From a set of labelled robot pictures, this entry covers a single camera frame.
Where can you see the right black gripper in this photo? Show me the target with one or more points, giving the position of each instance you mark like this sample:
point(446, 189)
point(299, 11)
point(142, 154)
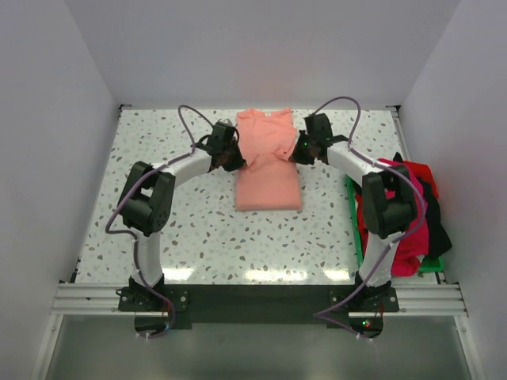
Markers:
point(297, 156)

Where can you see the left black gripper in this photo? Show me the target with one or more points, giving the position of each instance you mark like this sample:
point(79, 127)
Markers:
point(238, 163)

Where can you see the salmon pink t shirt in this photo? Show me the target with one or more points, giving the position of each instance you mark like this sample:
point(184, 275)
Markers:
point(270, 181)

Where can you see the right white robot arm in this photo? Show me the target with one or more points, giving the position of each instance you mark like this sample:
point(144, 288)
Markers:
point(390, 199)

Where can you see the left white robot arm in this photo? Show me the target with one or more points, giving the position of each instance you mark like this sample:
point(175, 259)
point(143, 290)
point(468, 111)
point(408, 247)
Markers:
point(146, 199)

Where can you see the red t shirt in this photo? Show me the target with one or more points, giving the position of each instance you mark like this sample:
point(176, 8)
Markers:
point(424, 172)

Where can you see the magenta t shirt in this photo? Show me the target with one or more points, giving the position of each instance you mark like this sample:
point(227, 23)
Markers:
point(401, 266)

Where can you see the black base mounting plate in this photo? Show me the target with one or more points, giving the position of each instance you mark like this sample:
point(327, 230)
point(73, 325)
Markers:
point(187, 305)

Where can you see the black t shirt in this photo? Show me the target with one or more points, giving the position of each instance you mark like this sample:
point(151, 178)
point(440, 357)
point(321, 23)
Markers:
point(435, 242)

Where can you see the green plastic bin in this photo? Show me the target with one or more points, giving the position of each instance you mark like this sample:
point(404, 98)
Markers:
point(427, 265)

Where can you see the aluminium rail frame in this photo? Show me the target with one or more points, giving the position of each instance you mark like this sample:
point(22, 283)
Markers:
point(207, 241)

